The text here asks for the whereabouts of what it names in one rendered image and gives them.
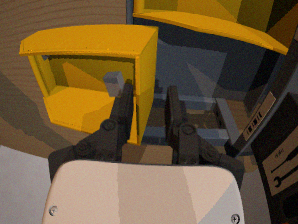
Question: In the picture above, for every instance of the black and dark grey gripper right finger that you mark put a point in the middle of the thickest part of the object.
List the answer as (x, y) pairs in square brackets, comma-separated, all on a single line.
[(188, 146)]

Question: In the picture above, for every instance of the dark grey block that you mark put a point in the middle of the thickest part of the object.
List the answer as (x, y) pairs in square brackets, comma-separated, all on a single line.
[(45, 56), (114, 83)]

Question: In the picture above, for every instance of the grey slanted shelf rack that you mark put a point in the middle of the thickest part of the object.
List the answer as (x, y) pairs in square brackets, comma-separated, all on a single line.
[(207, 69)]

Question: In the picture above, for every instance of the yellow bin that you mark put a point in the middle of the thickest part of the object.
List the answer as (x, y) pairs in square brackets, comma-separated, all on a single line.
[(71, 81), (266, 23)]

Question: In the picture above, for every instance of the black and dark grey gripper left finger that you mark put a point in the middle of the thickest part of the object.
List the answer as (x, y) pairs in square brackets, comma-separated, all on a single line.
[(105, 143)]

